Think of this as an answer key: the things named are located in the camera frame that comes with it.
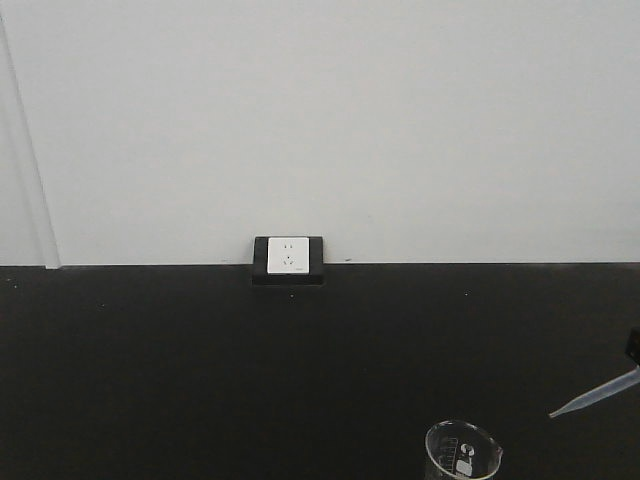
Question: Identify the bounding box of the black socket mounting box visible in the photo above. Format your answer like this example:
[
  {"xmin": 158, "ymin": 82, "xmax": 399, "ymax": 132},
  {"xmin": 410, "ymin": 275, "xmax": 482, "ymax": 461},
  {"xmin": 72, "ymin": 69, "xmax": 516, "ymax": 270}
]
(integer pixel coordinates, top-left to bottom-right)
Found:
[{"xmin": 251, "ymin": 236, "xmax": 325, "ymax": 287}]

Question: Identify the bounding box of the translucent plastic pipette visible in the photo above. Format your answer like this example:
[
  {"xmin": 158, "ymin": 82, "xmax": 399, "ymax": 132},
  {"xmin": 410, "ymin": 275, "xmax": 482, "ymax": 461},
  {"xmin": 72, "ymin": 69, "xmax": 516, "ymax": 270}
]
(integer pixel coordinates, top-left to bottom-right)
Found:
[{"xmin": 548, "ymin": 366, "xmax": 639, "ymax": 419}]

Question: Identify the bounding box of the clear glass beaker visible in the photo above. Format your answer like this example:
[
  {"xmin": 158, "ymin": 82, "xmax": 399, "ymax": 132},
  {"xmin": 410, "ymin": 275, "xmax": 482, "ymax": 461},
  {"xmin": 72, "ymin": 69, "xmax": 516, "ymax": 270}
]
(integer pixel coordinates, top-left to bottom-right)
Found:
[{"xmin": 423, "ymin": 420, "xmax": 504, "ymax": 480}]

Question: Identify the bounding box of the white wall power socket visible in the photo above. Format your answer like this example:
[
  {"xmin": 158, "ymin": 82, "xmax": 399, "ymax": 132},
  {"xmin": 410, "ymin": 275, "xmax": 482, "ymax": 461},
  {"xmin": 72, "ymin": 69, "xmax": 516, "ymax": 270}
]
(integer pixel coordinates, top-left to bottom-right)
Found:
[{"xmin": 266, "ymin": 237, "xmax": 310, "ymax": 275}]

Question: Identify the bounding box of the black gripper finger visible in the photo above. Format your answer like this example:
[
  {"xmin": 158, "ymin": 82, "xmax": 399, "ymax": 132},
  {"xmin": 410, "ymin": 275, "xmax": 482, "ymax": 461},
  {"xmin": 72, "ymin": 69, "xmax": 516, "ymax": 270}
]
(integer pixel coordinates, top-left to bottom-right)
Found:
[{"xmin": 625, "ymin": 327, "xmax": 640, "ymax": 361}]

